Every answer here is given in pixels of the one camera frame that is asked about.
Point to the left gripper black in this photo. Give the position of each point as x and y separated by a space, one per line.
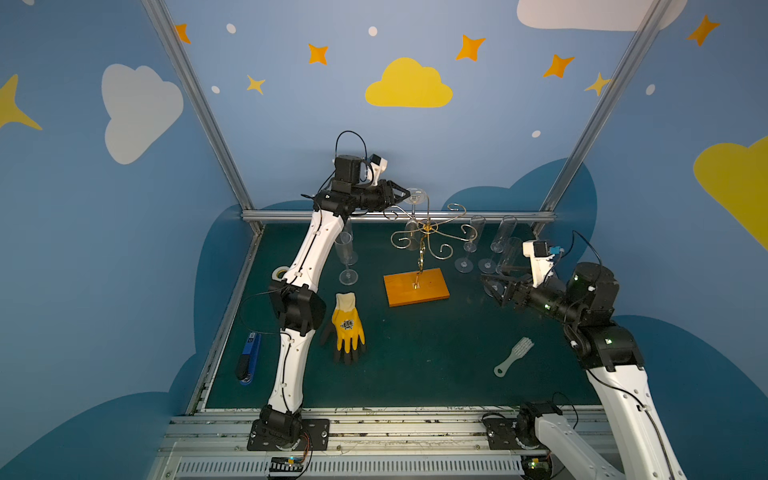
385 194

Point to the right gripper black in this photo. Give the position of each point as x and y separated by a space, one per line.
514 292

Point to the clear flute glass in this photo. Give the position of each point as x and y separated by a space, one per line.
413 227
498 244
344 250
472 232
347 237
507 266

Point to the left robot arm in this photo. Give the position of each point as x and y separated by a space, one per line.
356 184

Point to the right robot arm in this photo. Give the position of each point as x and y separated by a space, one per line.
609 355

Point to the white plastic brush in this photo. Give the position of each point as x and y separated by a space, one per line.
518 351

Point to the yellow black work glove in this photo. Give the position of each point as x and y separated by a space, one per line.
346 327

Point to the white tape roll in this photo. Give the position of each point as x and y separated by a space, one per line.
279 273

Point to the right controller board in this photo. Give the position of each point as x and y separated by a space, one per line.
536 468

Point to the controller board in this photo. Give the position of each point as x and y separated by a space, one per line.
285 467
536 468

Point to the blue stapler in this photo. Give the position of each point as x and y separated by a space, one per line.
248 359

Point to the left controller board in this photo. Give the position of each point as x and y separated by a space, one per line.
285 467

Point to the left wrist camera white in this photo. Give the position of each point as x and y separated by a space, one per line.
375 166

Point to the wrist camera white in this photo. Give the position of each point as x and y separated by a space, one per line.
375 166
542 257

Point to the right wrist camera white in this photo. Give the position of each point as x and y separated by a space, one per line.
542 257

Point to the gold wire glass rack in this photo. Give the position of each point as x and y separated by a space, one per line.
423 284

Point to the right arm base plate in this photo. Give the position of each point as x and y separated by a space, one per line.
505 433

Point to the horizontal aluminium frame bar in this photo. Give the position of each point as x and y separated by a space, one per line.
436 216

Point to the left aluminium frame post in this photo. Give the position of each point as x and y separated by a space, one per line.
161 20

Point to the aluminium frame post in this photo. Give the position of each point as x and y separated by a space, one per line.
628 65
161 20

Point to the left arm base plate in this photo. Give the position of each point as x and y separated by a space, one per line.
312 434

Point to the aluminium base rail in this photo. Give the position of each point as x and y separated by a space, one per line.
370 443

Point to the right aluminium frame post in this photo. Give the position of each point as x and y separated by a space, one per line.
628 65

